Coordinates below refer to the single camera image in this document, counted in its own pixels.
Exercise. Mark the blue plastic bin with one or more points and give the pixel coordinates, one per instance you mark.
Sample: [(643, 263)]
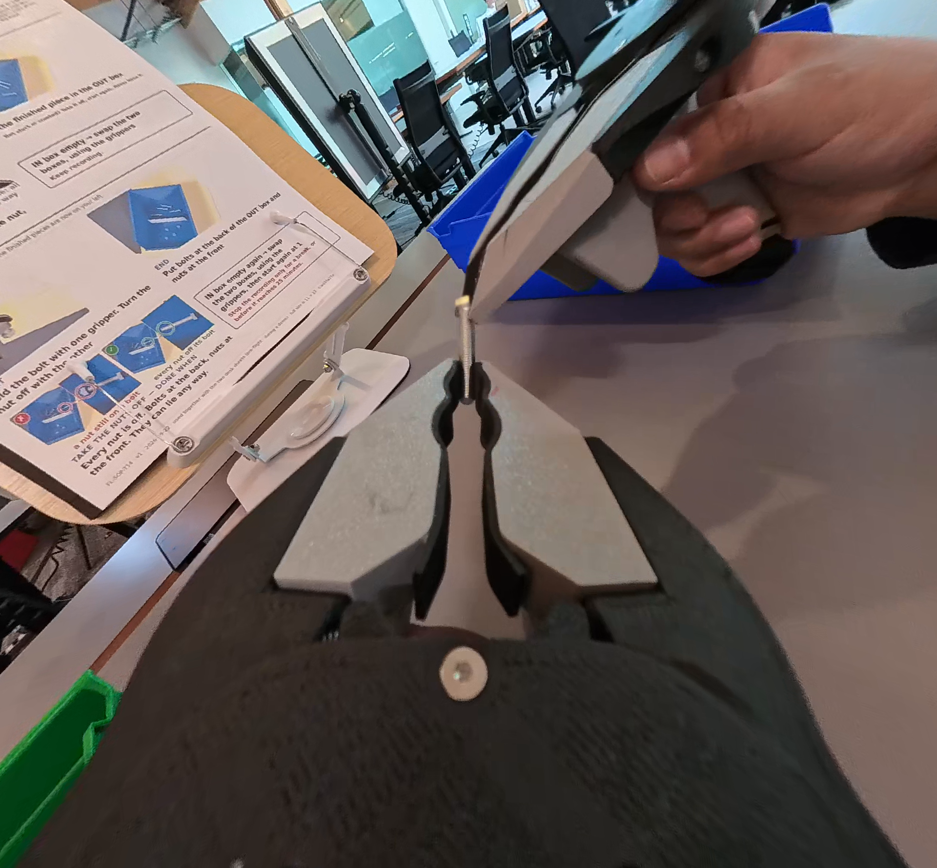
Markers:
[(468, 223)]

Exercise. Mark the row of black office chairs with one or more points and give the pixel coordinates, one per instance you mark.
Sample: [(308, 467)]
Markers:
[(432, 121)]

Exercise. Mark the printed instruction sheet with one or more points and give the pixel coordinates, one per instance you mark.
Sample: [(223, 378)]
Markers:
[(146, 223)]

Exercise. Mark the instruction sheet on stand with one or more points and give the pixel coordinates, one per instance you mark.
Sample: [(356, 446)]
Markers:
[(293, 150)]

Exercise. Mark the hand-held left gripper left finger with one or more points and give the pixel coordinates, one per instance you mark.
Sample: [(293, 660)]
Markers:
[(366, 509)]

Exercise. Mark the white office desk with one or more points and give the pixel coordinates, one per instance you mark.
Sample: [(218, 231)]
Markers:
[(512, 29)]

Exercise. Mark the person's right forearm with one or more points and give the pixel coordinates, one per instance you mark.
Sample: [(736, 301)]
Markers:
[(908, 245)]

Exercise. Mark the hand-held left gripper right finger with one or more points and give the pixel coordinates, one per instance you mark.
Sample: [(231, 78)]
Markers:
[(564, 509)]

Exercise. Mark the person's right hand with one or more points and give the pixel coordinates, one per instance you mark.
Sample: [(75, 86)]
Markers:
[(842, 128)]

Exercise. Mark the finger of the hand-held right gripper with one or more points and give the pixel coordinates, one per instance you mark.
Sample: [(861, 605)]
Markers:
[(564, 121), (542, 223)]

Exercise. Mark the green plastic bin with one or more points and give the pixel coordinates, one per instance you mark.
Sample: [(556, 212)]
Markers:
[(44, 758)]

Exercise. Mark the grey mobile whiteboard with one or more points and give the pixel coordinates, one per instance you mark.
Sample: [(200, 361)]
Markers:
[(322, 92)]

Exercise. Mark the steel bolt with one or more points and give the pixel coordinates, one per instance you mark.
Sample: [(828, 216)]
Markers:
[(467, 355)]

